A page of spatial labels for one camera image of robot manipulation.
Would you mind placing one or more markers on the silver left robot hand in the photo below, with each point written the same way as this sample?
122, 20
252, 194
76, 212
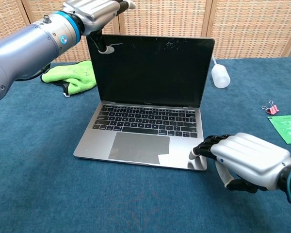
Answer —
94, 12

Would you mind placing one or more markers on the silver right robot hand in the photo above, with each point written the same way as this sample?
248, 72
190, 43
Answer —
252, 155

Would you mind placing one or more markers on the silver laptop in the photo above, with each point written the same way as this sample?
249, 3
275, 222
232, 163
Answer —
148, 72

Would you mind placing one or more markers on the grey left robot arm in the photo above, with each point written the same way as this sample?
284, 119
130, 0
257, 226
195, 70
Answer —
26, 48

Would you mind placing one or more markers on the green paper packet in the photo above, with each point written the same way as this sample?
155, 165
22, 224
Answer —
288, 128

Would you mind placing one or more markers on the pink binder clip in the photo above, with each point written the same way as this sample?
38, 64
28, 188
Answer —
272, 110

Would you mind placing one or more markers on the green microfiber cloth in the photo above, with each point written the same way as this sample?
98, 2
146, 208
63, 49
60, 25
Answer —
75, 77

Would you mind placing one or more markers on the translucent plastic squeeze bottle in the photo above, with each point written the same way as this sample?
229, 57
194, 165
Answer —
220, 77

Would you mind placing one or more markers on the woven folding screen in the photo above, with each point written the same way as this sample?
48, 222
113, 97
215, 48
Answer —
252, 29

